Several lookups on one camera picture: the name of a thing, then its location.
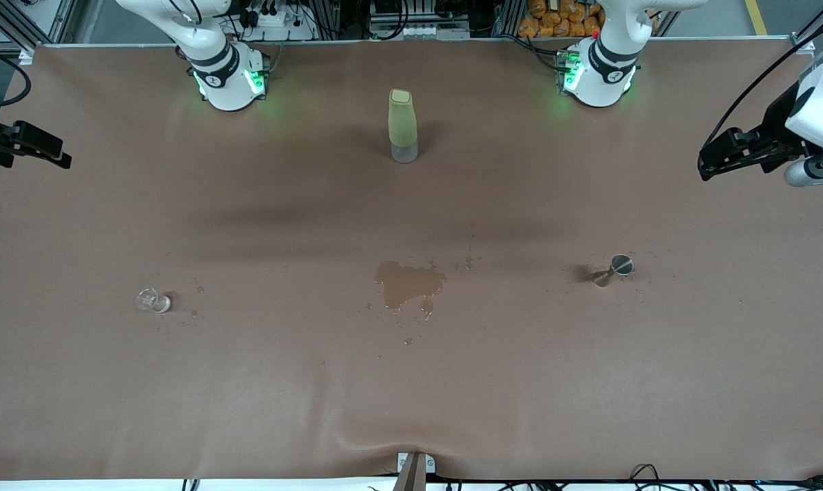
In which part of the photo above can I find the clear glass beaker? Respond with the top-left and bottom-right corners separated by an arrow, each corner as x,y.
136,288 -> 172,314

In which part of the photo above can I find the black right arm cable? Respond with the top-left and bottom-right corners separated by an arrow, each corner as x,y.
0,41 -> 32,108

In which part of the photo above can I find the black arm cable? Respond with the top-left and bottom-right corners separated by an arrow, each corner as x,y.
0,41 -> 32,108
701,27 -> 823,154

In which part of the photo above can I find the grey equipment box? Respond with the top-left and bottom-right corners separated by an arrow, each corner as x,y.
369,0 -> 472,40

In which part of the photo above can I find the steel double jigger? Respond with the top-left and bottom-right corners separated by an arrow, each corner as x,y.
593,254 -> 634,288

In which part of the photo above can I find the green bottle with clear base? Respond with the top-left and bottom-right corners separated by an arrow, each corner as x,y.
388,89 -> 419,164

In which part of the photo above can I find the spilled liquid puddle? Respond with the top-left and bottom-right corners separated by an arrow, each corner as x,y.
374,261 -> 447,311

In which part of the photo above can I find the aluminium frame profile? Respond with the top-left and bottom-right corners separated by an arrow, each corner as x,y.
0,0 -> 78,50
790,0 -> 823,55

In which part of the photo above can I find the brown table mat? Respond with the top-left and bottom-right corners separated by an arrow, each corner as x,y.
0,38 -> 823,481

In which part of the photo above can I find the orange snack bag pile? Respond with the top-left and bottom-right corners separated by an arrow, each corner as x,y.
518,0 -> 606,38

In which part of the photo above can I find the grey metal table bracket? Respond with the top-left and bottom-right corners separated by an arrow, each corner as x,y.
396,451 -> 436,476

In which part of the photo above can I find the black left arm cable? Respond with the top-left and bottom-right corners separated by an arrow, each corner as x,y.
701,27 -> 823,154

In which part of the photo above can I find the white power strip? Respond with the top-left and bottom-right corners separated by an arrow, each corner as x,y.
246,5 -> 316,42

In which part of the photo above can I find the brown support strut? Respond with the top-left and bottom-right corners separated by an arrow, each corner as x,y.
393,452 -> 428,491

